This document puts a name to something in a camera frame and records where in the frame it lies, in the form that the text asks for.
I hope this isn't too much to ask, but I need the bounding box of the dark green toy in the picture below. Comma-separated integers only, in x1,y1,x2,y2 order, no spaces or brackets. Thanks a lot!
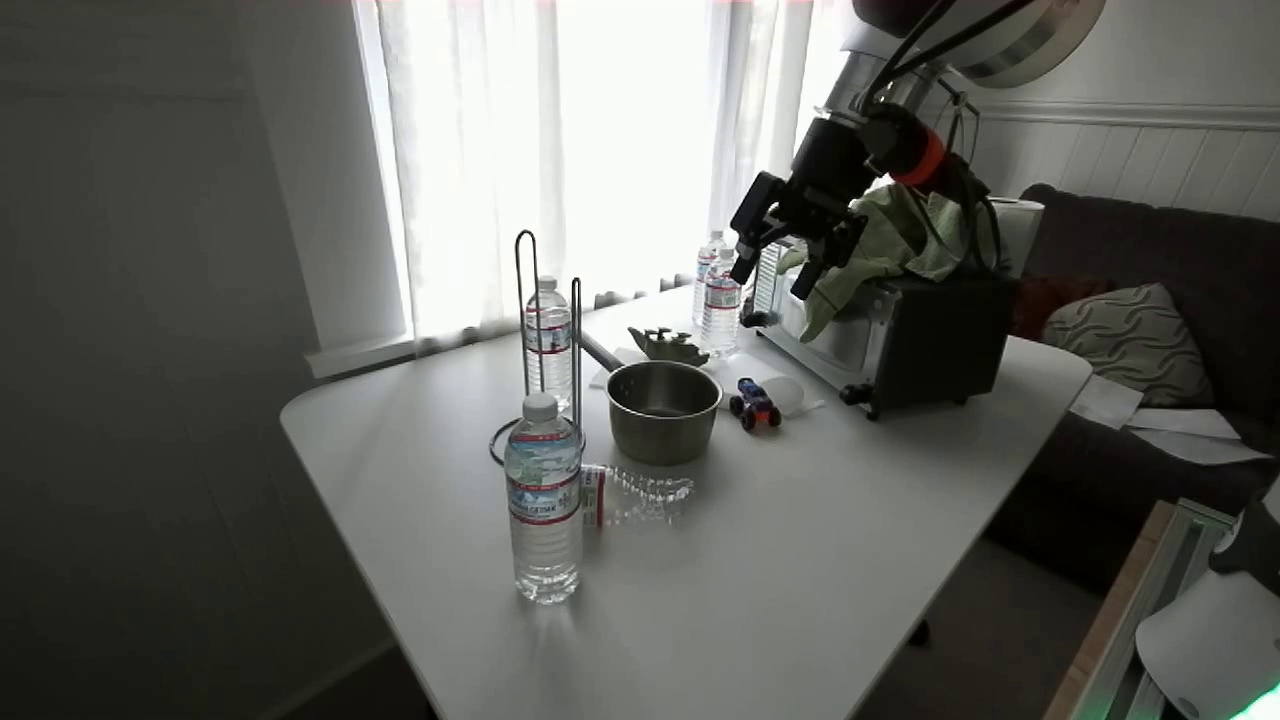
629,326,717,374

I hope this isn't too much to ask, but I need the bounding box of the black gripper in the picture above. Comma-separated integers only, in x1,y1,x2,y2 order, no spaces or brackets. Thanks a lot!
724,114,890,306

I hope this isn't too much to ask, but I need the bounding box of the black box with green cloth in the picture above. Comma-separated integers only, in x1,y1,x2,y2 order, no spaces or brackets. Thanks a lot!
749,243,1020,425

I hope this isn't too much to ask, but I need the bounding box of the white sheer curtain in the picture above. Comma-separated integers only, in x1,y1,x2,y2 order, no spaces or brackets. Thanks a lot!
348,0,913,352

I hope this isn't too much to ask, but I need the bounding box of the white window ledge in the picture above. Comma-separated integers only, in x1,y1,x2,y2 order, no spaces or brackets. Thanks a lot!
299,274,711,390

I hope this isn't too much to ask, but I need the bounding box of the silver metal pot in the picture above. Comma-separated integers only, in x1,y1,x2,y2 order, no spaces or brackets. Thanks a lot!
577,333,724,469

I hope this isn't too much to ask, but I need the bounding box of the white paper sheet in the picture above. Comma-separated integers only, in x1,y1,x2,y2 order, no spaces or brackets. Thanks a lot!
1123,403,1276,471
1069,374,1146,437

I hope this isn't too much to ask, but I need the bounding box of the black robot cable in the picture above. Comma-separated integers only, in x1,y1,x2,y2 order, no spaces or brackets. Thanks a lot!
859,0,1046,275

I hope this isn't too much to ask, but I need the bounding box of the small labelled water bottle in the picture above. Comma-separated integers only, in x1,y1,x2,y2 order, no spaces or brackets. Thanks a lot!
693,224,749,326
523,275,577,366

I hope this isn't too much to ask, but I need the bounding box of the upright labelled water bottle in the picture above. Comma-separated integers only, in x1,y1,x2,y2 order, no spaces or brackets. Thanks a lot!
502,394,586,607

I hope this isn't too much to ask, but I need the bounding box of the dark sofa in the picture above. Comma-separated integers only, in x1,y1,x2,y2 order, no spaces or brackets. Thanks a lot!
978,181,1280,597

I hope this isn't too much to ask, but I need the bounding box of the white container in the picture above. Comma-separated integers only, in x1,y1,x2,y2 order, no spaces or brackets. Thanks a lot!
978,191,1046,281

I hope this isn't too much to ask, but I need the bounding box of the light wooden frame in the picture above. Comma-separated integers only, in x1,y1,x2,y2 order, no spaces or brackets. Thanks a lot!
1044,498,1241,720

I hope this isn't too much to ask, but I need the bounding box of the white round object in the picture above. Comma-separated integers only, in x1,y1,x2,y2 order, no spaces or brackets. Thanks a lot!
1131,565,1280,720

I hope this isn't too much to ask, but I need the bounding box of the metal wire towel holder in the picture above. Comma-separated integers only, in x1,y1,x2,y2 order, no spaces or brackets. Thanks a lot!
485,224,590,471

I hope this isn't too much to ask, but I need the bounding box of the grey patterned pillow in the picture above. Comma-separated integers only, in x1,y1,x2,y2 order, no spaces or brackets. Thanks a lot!
1038,281,1215,407

